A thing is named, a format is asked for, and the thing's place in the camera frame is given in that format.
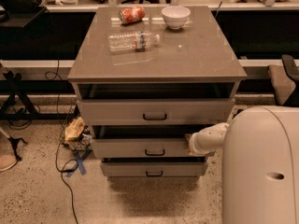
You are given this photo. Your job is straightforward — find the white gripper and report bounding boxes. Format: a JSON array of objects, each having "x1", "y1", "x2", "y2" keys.
[{"x1": 184, "y1": 133, "x2": 206, "y2": 156}]

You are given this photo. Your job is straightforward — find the grey top drawer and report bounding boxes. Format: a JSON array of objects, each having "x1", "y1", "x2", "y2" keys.
[{"x1": 77, "y1": 98, "x2": 235, "y2": 126}]

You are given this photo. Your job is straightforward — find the blue tape cross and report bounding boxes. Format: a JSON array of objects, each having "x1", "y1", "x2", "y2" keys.
[{"x1": 65, "y1": 150, "x2": 92, "y2": 177}]

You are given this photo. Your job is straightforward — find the black tripod stand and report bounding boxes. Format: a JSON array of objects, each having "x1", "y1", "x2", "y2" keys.
[{"x1": 0, "y1": 69, "x2": 78, "y2": 121}]

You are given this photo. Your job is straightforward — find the clear plastic water bottle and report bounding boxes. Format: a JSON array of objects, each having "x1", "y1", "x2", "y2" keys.
[{"x1": 108, "y1": 31, "x2": 160, "y2": 52}]

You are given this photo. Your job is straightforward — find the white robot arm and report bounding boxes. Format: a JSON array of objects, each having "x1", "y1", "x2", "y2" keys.
[{"x1": 186, "y1": 105, "x2": 299, "y2": 224}]

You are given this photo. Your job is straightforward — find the white ceramic bowl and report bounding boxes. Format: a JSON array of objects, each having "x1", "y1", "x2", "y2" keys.
[{"x1": 162, "y1": 6, "x2": 191, "y2": 29}]

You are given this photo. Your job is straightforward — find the crushed orange soda can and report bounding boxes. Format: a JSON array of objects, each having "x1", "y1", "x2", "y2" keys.
[{"x1": 119, "y1": 6, "x2": 145, "y2": 25}]

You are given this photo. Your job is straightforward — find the grey bottom drawer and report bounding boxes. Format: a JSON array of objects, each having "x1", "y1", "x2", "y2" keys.
[{"x1": 100, "y1": 162, "x2": 207, "y2": 177}]

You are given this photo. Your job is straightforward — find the grey drawer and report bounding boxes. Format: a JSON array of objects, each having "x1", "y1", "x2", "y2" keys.
[
  {"x1": 77, "y1": 98, "x2": 235, "y2": 126},
  {"x1": 100, "y1": 162, "x2": 207, "y2": 177},
  {"x1": 89, "y1": 137, "x2": 216, "y2": 160}
]

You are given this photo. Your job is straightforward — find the grey drawer cabinet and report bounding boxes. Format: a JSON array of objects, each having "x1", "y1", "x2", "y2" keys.
[{"x1": 68, "y1": 7, "x2": 247, "y2": 164}]

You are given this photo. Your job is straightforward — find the black floor cable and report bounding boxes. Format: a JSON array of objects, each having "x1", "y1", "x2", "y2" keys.
[{"x1": 44, "y1": 59, "x2": 80, "y2": 224}]

